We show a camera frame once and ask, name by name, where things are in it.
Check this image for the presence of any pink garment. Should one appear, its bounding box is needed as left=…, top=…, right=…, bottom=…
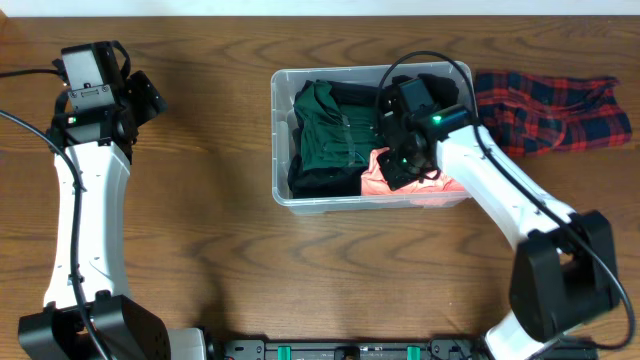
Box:
left=361, top=147, right=465, bottom=196

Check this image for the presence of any large black garment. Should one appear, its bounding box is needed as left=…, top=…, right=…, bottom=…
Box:
left=287, top=79, right=386, bottom=200

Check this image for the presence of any dark green garment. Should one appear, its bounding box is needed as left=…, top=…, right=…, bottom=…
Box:
left=293, top=80, right=384, bottom=171

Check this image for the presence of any red plaid flannel shirt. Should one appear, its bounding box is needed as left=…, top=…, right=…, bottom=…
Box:
left=475, top=70, right=632, bottom=157

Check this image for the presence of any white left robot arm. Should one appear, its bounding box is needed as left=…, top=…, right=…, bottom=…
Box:
left=18, top=41, right=213, bottom=359

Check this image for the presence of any clear plastic storage bin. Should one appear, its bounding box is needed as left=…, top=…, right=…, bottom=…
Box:
left=271, top=65, right=470, bottom=215

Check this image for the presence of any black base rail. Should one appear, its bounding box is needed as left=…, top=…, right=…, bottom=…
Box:
left=214, top=338, right=599, bottom=360

